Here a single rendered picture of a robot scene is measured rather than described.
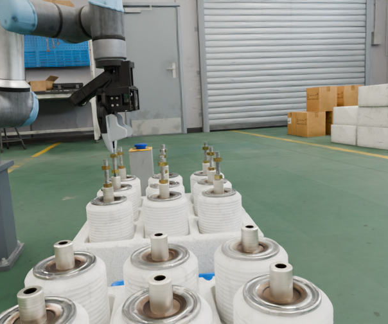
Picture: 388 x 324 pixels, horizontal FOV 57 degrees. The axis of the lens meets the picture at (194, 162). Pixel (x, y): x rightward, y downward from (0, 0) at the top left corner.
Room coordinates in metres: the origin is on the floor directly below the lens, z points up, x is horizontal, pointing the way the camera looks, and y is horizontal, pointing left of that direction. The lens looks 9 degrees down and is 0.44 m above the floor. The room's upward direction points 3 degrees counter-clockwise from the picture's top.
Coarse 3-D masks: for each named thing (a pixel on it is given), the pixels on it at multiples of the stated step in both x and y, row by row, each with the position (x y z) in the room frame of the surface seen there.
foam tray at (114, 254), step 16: (192, 208) 0.89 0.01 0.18; (192, 224) 0.76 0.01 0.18; (80, 240) 0.70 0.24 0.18; (128, 240) 0.69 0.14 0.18; (144, 240) 0.68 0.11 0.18; (176, 240) 0.67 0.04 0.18; (192, 240) 0.68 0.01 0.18; (208, 240) 0.68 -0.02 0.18; (224, 240) 0.68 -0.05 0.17; (112, 256) 0.66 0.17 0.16; (128, 256) 0.67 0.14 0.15; (208, 256) 0.68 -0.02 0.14; (112, 272) 0.66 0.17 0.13; (208, 272) 0.68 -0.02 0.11
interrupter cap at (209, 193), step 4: (212, 188) 0.79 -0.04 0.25; (224, 188) 0.78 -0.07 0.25; (228, 188) 0.78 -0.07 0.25; (232, 188) 0.77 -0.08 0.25; (204, 192) 0.76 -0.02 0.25; (208, 192) 0.76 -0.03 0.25; (212, 192) 0.76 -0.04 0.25; (224, 192) 0.76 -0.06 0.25; (228, 192) 0.75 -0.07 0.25; (232, 192) 0.74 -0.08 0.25; (208, 196) 0.73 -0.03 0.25; (212, 196) 0.72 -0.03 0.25; (216, 196) 0.72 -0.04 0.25; (220, 196) 0.72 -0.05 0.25; (224, 196) 0.72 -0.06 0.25; (228, 196) 0.72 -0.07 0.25
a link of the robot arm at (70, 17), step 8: (64, 8) 0.85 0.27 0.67; (72, 8) 0.87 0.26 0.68; (80, 8) 0.87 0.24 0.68; (64, 16) 0.84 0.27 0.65; (72, 16) 0.86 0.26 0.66; (80, 16) 0.86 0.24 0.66; (64, 24) 0.84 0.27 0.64; (72, 24) 0.86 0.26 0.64; (80, 24) 0.86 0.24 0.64; (64, 32) 0.85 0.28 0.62; (72, 32) 0.86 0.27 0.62; (80, 32) 0.87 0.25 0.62; (64, 40) 0.93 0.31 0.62; (72, 40) 0.91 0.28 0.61; (80, 40) 0.91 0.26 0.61
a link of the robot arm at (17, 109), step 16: (0, 32) 1.09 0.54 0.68; (0, 48) 1.09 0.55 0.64; (16, 48) 1.11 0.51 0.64; (0, 64) 1.10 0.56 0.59; (16, 64) 1.12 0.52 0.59; (0, 80) 1.10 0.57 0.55; (16, 80) 1.12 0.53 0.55; (0, 96) 1.09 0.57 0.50; (16, 96) 1.11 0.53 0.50; (32, 96) 1.17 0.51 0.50; (0, 112) 1.07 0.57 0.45; (16, 112) 1.11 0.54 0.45; (32, 112) 1.16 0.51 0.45; (0, 128) 1.12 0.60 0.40
